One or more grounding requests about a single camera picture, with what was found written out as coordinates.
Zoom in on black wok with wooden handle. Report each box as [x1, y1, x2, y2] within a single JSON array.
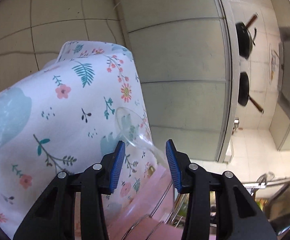
[[238, 72, 264, 114]]

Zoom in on clear plastic spoon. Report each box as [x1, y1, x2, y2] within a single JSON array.
[[116, 107, 168, 168]]

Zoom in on floral white tablecloth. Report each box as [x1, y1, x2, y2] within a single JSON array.
[[0, 41, 157, 237]]

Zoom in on pink plastic drip tray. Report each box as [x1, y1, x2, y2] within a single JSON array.
[[104, 165, 183, 239]]

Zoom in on metal wire utensil rack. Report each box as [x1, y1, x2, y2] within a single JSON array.
[[121, 181, 188, 239]]

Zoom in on metal shelf rack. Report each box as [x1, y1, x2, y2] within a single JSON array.
[[243, 172, 290, 220]]

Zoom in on kitchen counter cabinets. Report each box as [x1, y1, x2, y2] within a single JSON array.
[[116, 0, 239, 162]]

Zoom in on lidded black wok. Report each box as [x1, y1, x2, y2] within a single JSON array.
[[236, 13, 258, 60]]

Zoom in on metal kettle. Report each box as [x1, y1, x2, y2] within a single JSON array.
[[232, 117, 240, 134]]

